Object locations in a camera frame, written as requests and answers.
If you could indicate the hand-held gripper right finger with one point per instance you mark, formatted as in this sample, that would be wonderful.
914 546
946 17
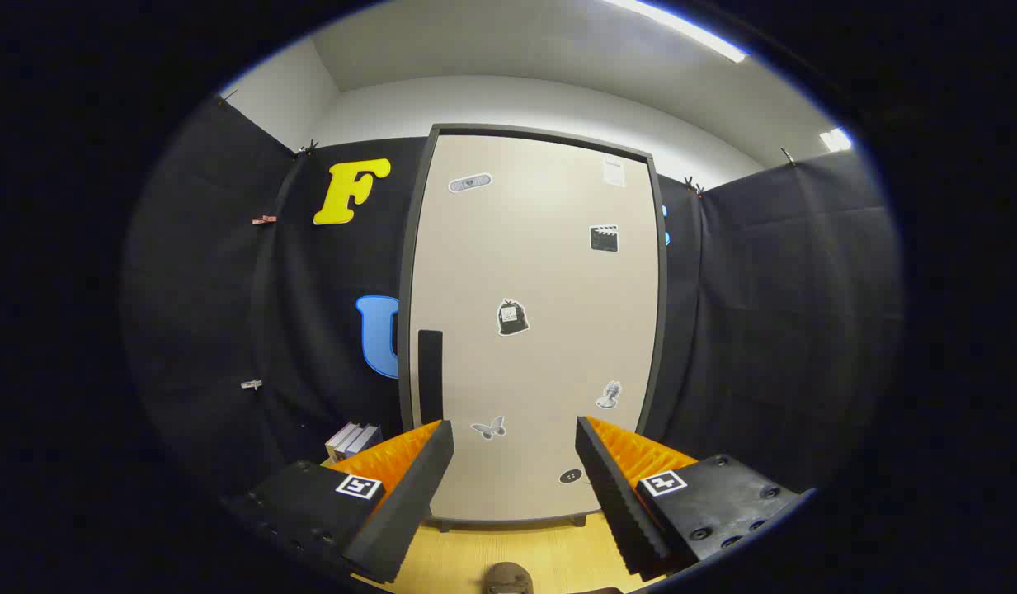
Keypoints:
619 511

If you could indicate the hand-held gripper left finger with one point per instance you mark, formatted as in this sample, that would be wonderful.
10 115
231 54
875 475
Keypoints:
409 511

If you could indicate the brown fuzzy shoe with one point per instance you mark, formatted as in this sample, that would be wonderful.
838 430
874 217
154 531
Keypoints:
508 577

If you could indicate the grey shoe cabinet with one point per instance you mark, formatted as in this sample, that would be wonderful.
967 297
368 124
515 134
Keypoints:
407 247

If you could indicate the white yellow book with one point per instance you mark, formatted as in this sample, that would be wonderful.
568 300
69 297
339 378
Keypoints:
341 439

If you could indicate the black backdrop cloth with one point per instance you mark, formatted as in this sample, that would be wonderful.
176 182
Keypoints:
764 313

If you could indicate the small ceiling light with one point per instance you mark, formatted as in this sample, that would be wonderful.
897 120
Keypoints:
835 139

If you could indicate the long ceiling light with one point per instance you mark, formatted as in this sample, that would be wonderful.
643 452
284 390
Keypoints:
681 29

